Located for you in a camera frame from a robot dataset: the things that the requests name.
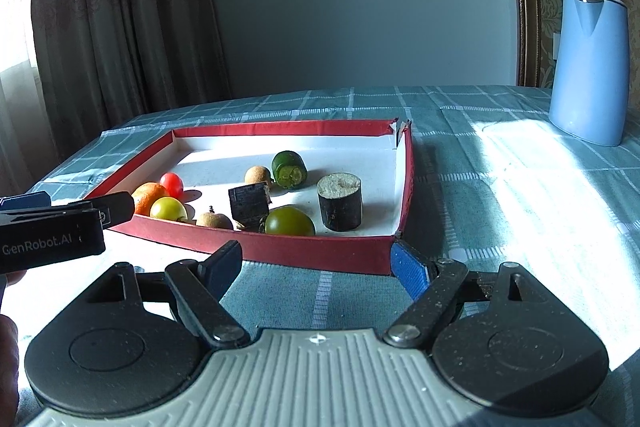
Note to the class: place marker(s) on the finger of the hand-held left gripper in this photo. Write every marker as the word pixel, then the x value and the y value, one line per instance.
pixel 25 202
pixel 117 207

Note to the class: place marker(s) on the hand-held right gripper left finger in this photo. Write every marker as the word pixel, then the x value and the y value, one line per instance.
pixel 225 263

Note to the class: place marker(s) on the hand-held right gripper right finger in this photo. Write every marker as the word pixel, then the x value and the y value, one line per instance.
pixel 407 271

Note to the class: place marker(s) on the brown longan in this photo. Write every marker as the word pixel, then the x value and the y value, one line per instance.
pixel 257 176
pixel 215 222

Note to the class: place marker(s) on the yellow cherry tomato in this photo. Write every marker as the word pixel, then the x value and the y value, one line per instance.
pixel 169 209

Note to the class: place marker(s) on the red cherry tomato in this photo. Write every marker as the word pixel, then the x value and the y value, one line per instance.
pixel 172 184

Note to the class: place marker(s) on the dark split sugarcane piece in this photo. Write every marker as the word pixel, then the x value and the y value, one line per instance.
pixel 247 204

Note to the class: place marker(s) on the green tomato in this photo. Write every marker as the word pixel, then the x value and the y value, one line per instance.
pixel 290 223

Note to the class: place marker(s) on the red cardboard box tray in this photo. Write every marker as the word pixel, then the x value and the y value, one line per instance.
pixel 310 252

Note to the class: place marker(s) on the person's left hand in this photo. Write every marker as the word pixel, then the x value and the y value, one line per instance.
pixel 7 357

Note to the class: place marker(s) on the orange mandarin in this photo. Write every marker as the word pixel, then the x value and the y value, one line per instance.
pixel 147 197

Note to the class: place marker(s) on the dark round sugarcane piece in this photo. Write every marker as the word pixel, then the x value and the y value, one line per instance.
pixel 340 204

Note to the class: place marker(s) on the white sheer curtain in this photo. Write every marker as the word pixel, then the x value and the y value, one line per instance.
pixel 20 57

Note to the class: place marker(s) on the brown patterned curtain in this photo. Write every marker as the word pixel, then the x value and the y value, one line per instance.
pixel 130 17

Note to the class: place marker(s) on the blue water jug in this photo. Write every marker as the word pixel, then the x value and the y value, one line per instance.
pixel 590 77

